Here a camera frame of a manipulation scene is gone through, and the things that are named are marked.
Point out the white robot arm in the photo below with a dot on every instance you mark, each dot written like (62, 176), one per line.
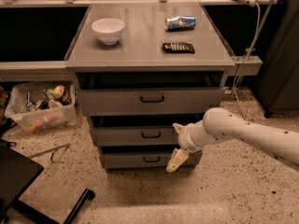
(219, 125)

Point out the black snack bar wrapper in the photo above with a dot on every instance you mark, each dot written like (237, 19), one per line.
(179, 47)

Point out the grey bottom drawer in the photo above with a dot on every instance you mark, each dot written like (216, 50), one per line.
(135, 160)

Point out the grey drawer cabinet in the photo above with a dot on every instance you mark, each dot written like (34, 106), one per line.
(138, 61)

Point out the white gripper wrist block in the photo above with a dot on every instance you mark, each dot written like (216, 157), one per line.
(186, 139)

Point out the thin stick on floor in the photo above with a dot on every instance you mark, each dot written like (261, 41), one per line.
(48, 151)

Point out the grey drawer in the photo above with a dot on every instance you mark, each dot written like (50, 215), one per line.
(135, 160)
(136, 136)
(148, 101)

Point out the grey top drawer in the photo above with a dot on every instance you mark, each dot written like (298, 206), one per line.
(148, 101)

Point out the clear plastic storage bin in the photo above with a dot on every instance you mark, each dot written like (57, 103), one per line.
(39, 106)

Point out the black chair base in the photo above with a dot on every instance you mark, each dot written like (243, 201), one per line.
(17, 173)

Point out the dark cabinet on wheels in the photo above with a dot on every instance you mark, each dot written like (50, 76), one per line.
(277, 83)

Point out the white ceramic bowl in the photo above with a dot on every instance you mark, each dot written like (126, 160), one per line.
(109, 30)

